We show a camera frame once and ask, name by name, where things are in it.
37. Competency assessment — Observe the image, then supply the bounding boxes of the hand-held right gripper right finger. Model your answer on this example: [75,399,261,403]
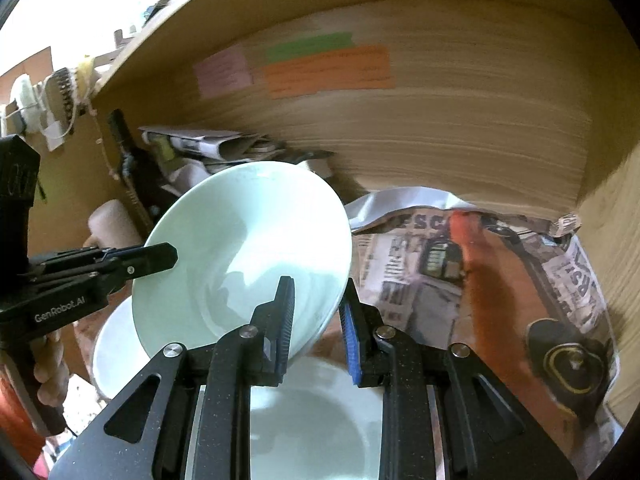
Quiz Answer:
[339,277,586,480]

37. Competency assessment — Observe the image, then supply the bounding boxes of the white cushion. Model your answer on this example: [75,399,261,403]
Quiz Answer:
[89,199,143,249]

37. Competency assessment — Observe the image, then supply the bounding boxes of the bristle brush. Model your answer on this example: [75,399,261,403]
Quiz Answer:
[46,67,82,128]

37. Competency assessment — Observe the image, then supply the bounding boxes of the white fluffy object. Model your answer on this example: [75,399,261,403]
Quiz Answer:
[10,75,47,132]

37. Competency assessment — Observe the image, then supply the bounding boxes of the person's left hand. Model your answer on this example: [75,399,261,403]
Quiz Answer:
[32,332,72,403]

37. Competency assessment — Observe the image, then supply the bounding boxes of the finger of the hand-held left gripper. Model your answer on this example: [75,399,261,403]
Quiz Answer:
[100,242,179,286]

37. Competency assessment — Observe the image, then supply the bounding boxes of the wooden shelf board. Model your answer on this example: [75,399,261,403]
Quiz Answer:
[90,0,281,98]

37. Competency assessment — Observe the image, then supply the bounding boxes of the hanging twine cord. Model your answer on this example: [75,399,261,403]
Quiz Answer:
[75,57,121,181]

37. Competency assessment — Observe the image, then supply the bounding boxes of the dark wine bottle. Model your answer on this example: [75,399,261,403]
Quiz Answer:
[107,109,171,233]

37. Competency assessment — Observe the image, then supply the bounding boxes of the white bowl with dark ovals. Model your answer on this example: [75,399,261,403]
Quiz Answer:
[92,296,153,401]

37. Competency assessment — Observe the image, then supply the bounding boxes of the orange paper note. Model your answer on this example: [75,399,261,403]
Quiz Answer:
[263,46,392,100]

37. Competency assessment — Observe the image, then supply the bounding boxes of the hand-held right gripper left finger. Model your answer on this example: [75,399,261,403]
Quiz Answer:
[47,275,296,480]

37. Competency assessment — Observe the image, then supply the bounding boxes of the stack of folded newspapers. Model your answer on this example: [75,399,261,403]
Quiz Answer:
[139,125,291,176]

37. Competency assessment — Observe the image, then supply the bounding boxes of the white plate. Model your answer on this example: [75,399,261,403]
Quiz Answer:
[185,355,446,480]

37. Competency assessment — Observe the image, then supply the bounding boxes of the mint green bowl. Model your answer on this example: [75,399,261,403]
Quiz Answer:
[131,161,354,367]

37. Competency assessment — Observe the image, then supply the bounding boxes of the green paper note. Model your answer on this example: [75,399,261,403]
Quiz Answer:
[266,32,354,64]

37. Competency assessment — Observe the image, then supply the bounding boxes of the pink paper note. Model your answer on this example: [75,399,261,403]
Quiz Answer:
[194,46,254,101]

